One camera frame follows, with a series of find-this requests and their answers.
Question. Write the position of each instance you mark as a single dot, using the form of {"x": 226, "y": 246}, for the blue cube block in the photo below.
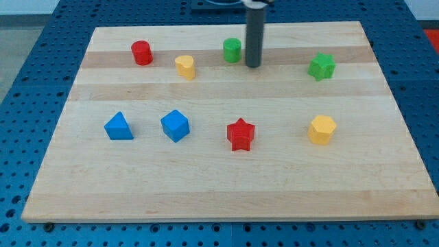
{"x": 175, "y": 125}

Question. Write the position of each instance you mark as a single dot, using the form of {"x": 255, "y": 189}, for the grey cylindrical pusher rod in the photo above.
{"x": 255, "y": 20}

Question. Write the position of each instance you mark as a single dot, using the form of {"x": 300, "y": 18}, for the blue triangle block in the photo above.
{"x": 117, "y": 128}

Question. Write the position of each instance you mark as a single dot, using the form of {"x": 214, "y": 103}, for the green cylinder block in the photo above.
{"x": 232, "y": 50}

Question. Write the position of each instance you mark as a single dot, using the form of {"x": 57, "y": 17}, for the red star block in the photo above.
{"x": 240, "y": 135}

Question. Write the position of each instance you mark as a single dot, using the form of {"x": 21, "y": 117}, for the light wooden board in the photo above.
{"x": 370, "y": 170}

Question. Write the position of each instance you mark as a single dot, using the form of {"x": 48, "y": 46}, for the red cylinder block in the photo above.
{"x": 142, "y": 52}

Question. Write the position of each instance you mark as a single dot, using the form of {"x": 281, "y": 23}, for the yellow heart block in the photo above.
{"x": 185, "y": 66}

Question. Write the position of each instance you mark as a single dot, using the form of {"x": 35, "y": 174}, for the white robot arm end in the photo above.
{"x": 257, "y": 4}

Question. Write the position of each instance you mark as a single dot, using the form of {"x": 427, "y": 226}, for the green star block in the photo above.
{"x": 322, "y": 66}

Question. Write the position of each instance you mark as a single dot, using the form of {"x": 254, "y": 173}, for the yellow hexagon block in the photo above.
{"x": 321, "y": 130}

